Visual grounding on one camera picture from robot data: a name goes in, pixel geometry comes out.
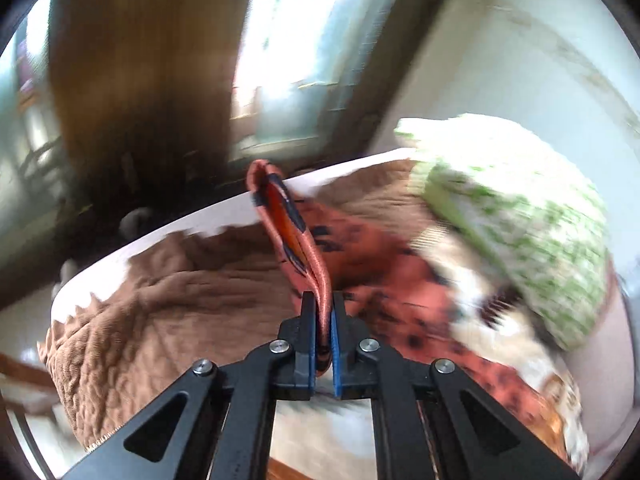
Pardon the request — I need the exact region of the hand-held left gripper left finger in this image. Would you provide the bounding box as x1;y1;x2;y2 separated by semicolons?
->
62;291;321;480

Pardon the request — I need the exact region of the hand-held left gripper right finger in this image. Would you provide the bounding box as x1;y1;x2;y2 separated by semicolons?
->
330;291;582;480

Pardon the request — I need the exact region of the orange floral garment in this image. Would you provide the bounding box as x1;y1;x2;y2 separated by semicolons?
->
245;159;571;463

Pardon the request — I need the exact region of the leaf-patterned quilted bed cover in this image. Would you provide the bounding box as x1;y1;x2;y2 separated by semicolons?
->
37;157;591;471

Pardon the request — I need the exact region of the green patterned pillow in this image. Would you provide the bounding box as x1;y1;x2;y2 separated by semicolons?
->
394;112;613;353

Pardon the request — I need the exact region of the pink padded headboard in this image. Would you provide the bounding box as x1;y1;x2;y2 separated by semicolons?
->
562;255;640;476

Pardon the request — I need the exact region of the window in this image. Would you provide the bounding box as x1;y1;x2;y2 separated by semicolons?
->
227;0;416;153

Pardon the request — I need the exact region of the brown curtain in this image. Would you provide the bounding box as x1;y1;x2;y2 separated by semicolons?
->
47;0;263;201

